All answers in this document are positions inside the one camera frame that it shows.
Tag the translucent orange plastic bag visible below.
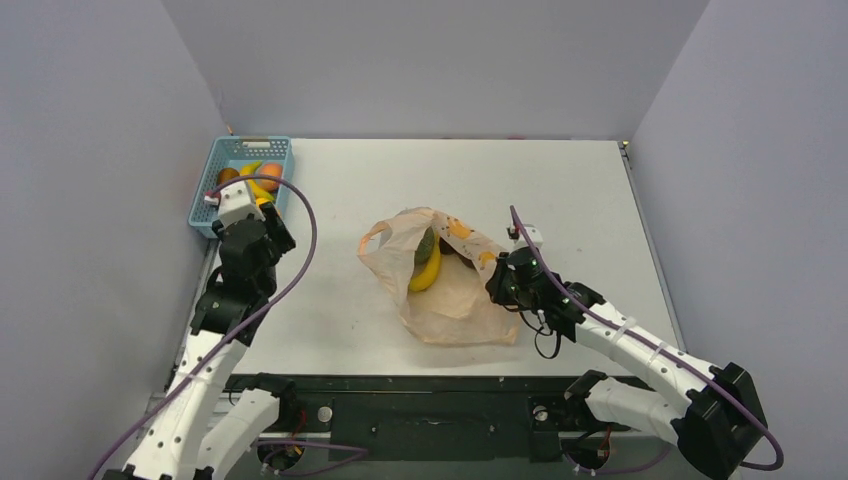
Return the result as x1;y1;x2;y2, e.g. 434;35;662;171
357;207;519;347

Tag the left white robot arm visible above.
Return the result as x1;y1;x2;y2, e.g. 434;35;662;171
88;200;302;479

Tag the yellow banana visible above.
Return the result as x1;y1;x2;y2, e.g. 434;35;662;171
408;230;442;292
239;160;277;203

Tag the brown kiwi fruit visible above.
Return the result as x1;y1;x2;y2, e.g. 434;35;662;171
216;167;240;185

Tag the orange peach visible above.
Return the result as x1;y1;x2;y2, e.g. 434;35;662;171
256;162;284;193

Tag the dark purple fruit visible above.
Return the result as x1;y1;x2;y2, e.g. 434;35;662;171
439;238;475;269

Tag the blue plastic basket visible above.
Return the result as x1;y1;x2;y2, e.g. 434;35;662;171
188;136;295;239

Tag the green netted melon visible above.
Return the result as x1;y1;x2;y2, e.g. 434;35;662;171
413;227;436;265

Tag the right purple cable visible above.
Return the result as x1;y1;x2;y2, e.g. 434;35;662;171
508;204;785;477

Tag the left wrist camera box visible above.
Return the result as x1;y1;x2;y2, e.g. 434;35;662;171
203;181;265;227

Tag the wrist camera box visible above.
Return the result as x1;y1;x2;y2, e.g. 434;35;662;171
203;181;265;227
507;225;544;251

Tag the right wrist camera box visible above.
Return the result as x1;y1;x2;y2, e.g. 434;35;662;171
507;225;544;251

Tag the aluminium frame rail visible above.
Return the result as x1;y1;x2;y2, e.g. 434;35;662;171
135;390;730;465

